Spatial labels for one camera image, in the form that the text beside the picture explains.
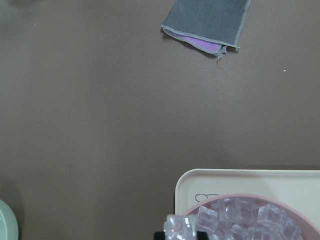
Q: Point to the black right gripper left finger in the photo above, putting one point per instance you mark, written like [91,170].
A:
[159,235]

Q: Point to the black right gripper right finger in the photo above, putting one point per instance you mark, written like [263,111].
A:
[201,235]

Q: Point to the single clear ice cube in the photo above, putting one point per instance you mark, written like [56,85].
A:
[179,227]

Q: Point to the pink bowl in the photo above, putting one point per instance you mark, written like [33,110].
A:
[309,231]

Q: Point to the pile of clear ice cubes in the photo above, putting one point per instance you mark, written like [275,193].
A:
[236,218]

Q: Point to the mint green bowl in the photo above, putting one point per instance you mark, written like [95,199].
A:
[9,229]

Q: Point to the cream rectangular tray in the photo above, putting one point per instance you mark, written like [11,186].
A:
[299,189]

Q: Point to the grey folded cloth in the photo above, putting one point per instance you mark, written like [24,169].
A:
[208,25]

